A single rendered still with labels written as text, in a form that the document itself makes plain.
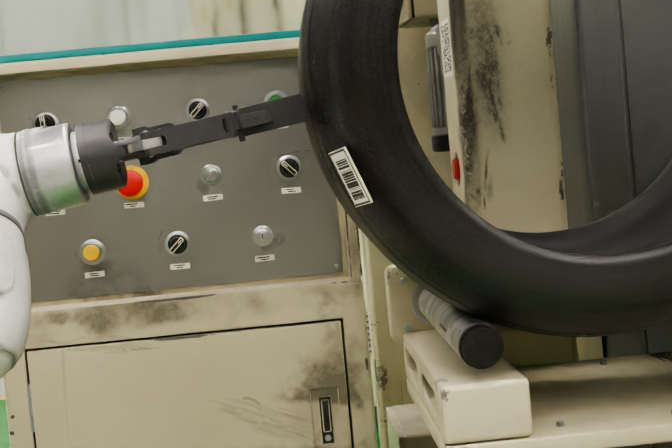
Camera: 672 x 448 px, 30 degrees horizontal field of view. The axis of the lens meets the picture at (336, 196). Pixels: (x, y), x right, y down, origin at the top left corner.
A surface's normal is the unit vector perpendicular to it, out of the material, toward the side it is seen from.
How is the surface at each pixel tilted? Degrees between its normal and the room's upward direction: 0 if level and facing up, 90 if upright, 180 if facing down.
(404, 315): 90
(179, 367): 90
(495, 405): 90
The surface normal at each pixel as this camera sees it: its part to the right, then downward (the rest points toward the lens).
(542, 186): 0.05, 0.05
